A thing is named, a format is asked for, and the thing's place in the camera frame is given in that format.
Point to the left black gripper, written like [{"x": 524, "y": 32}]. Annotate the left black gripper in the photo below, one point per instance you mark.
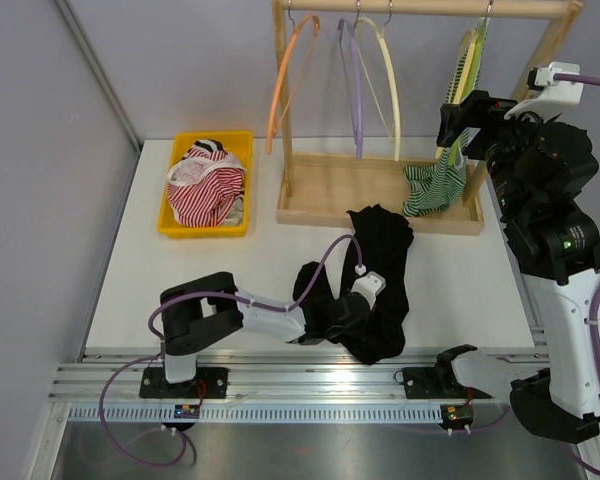
[{"x": 356, "y": 332}]

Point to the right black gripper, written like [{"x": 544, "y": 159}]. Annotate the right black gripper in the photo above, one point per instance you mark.
[{"x": 483, "y": 110}]

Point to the green hanger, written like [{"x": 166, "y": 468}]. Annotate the green hanger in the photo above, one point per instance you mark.
[{"x": 468, "y": 80}]

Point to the green white striped tank top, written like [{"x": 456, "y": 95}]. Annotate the green white striped tank top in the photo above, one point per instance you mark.
[{"x": 432, "y": 188}]

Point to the cream hanger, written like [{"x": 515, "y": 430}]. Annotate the cream hanger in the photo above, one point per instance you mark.
[{"x": 392, "y": 126}]

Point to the purple hanger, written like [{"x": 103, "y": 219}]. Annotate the purple hanger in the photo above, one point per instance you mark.
[{"x": 351, "y": 66}]

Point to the orange hanger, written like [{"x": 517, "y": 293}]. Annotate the orange hanger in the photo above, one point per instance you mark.
[{"x": 283, "y": 94}]

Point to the red white striped tank top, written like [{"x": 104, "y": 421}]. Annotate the red white striped tank top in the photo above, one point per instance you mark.
[{"x": 207, "y": 189}]

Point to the black white striped tank top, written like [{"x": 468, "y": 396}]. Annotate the black white striped tank top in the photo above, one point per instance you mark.
[{"x": 209, "y": 145}]

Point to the yellow hanger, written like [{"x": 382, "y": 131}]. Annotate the yellow hanger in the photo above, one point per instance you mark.
[{"x": 442, "y": 154}]

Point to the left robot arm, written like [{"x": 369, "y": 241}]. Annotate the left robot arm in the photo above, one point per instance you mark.
[{"x": 196, "y": 315}]

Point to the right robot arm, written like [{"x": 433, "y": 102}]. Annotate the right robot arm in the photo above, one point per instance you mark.
[{"x": 538, "y": 166}]

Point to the wooden clothes rack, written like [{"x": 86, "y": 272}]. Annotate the wooden clothes rack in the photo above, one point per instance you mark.
[{"x": 318, "y": 189}]

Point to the yellow plastic bin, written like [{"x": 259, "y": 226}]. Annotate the yellow plastic bin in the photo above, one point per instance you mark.
[{"x": 240, "y": 143}]

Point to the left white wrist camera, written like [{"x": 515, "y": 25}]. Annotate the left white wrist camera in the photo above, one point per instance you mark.
[{"x": 368, "y": 284}]

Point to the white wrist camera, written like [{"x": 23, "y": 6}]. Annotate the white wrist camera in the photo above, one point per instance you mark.
[
  {"x": 368, "y": 284},
  {"x": 550, "y": 96}
]

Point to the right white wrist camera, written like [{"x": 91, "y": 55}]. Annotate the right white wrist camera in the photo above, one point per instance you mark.
[{"x": 550, "y": 96}]

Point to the aluminium rail base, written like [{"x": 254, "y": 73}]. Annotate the aluminium rail base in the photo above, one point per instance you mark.
[{"x": 259, "y": 388}]

